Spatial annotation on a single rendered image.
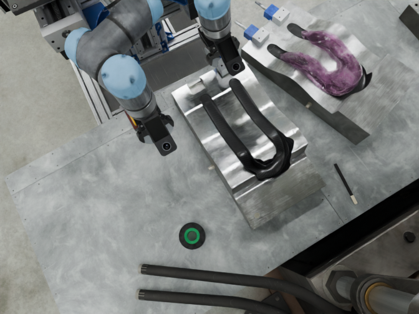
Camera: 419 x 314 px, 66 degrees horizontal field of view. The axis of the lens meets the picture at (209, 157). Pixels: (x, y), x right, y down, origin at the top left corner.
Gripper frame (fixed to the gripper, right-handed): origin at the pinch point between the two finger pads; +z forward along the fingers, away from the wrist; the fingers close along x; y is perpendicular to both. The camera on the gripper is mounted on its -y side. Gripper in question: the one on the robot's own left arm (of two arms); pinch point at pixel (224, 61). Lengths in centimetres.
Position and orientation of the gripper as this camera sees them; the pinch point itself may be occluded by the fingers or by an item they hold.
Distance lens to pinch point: 104.0
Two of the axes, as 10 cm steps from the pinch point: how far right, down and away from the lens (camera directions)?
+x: -8.5, 5.2, 0.5
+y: -5.1, -8.5, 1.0
